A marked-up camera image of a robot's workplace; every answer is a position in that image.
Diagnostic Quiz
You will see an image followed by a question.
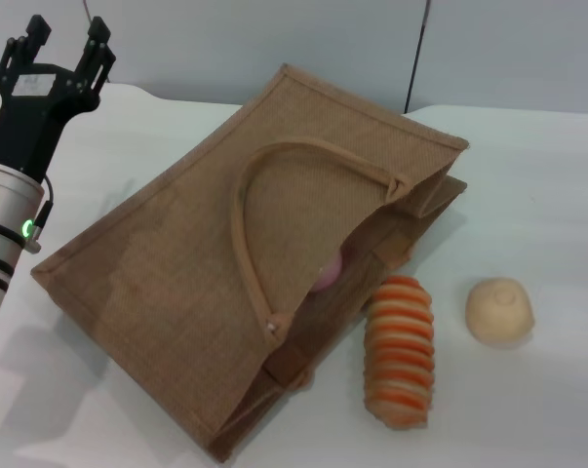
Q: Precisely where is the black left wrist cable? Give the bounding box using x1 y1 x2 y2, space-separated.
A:
27 177 56 253

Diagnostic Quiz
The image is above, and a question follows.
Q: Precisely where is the orange striped bread roll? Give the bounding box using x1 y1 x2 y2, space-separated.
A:
362 275 436 430

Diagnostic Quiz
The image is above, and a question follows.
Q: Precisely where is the pink peach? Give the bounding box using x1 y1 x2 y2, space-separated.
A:
310 251 343 293

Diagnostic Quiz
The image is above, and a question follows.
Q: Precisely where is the brown jute handbag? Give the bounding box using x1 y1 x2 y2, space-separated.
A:
29 62 470 462

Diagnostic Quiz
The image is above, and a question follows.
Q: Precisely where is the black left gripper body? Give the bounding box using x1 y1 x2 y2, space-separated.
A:
0 62 102 184

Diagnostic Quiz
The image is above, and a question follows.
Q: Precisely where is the beige round bun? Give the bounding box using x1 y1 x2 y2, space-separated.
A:
464 276 536 348

